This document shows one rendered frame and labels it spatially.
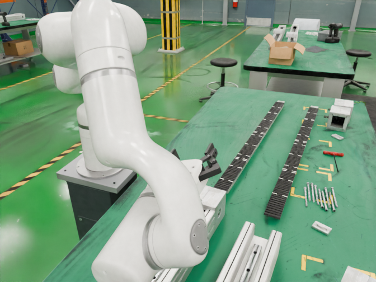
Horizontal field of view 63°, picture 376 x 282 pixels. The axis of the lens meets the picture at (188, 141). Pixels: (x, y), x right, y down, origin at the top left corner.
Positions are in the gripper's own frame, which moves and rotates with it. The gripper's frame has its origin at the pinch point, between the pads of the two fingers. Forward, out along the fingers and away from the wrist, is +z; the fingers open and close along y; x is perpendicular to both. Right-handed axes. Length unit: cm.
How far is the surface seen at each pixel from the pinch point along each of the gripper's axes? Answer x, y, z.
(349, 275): -35.7, 25.5, -0.8
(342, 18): -225, 42, 1098
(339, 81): -81, 24, 223
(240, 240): -28.3, 1.7, 1.5
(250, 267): -31.7, 4.5, -3.4
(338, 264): -46, 22, 10
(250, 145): -36, -9, 62
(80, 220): -33, -71, 14
